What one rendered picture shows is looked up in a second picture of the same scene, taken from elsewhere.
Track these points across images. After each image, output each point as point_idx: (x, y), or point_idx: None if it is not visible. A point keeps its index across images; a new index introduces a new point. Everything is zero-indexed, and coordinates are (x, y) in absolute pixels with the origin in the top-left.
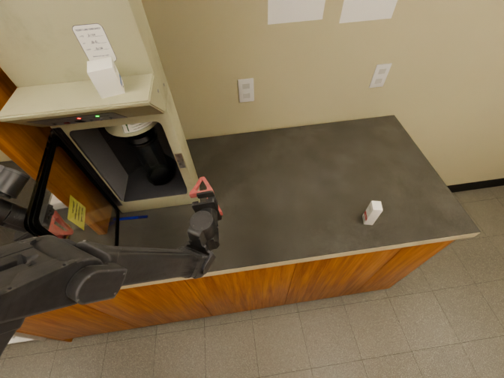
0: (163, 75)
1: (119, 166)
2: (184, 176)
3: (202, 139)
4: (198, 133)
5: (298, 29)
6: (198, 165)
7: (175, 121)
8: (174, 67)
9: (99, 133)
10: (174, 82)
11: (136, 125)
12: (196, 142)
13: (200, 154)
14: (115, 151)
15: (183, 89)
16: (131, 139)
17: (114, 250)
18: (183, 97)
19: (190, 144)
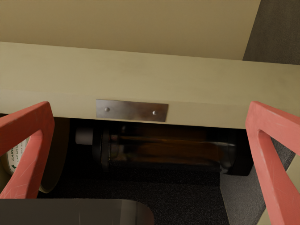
0: None
1: (183, 190)
2: (210, 122)
3: (264, 0)
4: (252, 5)
5: None
6: (294, 41)
7: (14, 68)
8: (98, 3)
9: (102, 182)
10: (124, 13)
11: (16, 152)
12: (260, 16)
13: (280, 21)
14: (153, 178)
15: (142, 1)
16: (93, 159)
17: None
18: (159, 7)
19: (257, 33)
